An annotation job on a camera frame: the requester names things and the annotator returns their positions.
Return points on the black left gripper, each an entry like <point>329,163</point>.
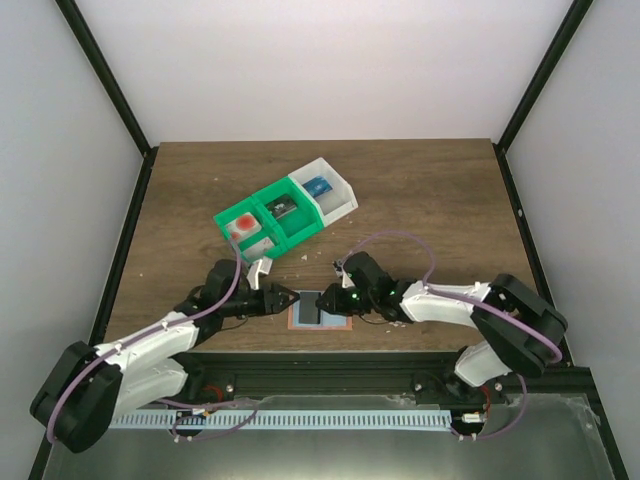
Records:
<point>275,306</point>

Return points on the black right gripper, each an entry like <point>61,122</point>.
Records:
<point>335,301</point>

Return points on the white red credit card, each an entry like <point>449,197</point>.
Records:
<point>258,249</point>

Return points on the green front plastic bin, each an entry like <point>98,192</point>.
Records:
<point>270,227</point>

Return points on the green plastic bin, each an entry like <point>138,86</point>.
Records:
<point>300,225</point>
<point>270,227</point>

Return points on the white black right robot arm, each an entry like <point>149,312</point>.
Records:
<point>521,332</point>

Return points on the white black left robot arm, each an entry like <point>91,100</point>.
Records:
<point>91,386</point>

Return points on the red white card stack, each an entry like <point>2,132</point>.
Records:
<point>243,227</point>

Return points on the black VIP card stack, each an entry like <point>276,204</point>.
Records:
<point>281,206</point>

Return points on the blue card stack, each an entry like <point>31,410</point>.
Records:
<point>317,186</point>

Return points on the green middle plastic bin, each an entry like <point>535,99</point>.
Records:
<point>300,225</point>

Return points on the white plastic bin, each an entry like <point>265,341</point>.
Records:
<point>334,205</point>

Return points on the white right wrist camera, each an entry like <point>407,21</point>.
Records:
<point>345,278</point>

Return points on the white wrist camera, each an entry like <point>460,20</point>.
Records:
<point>258,269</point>
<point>345,278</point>

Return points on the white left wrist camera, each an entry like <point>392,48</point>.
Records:
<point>258,269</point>

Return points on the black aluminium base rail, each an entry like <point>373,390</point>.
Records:
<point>427,377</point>

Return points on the light blue slotted cable duct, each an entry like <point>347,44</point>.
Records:
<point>307,420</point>

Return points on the black left frame post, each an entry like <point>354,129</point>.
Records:
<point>92,51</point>

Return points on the black frame post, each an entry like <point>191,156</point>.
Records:
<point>561,40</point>
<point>92,51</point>

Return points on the black right frame post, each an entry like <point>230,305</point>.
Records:
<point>561,40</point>

